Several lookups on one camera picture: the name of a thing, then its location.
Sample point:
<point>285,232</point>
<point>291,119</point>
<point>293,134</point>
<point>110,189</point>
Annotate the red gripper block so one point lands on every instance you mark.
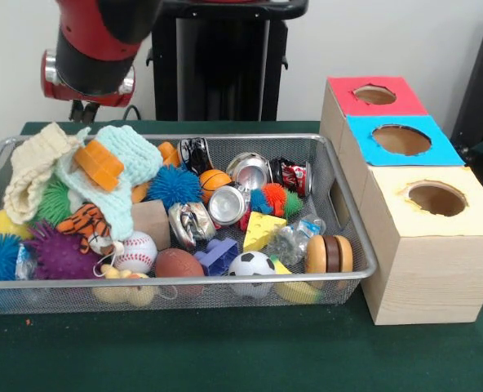
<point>90,101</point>

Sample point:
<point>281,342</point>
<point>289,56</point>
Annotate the mint green waffle cloth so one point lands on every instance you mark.
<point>135,155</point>

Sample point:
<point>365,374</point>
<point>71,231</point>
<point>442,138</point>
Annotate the cream waffle cloth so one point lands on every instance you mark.
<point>25,179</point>

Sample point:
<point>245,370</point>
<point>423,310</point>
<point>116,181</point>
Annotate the orange tiger plush toy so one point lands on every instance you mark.
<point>84,224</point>

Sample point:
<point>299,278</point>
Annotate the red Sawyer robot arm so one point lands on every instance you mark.
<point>94,41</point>

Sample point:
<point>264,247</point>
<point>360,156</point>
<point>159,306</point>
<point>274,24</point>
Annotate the clear mesh bin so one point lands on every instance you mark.
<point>184,302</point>

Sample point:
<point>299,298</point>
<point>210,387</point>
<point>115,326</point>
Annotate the wooden box with three holes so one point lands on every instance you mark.
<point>429,277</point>

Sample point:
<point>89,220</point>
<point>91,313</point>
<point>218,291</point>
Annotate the orange plastic block toy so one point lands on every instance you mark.
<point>98,167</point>

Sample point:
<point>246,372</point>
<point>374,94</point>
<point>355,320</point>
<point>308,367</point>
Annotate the purple spiky rubber toy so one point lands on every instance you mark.
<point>62,253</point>

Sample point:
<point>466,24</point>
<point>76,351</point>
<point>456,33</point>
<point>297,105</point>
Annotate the white baseball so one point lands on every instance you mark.
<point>137,251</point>

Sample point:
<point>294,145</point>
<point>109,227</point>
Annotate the crushed red soda can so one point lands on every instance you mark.
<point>292,175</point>

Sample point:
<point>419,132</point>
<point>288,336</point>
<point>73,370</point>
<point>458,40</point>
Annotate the small soccer ball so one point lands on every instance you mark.
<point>251,269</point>

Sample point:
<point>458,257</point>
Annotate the dark green table cloth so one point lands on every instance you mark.
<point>225,355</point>

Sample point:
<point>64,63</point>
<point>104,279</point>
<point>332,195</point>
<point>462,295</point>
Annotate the wooden yo-yo toy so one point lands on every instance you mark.
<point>329,253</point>

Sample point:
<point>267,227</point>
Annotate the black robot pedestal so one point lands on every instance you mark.
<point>225,81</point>

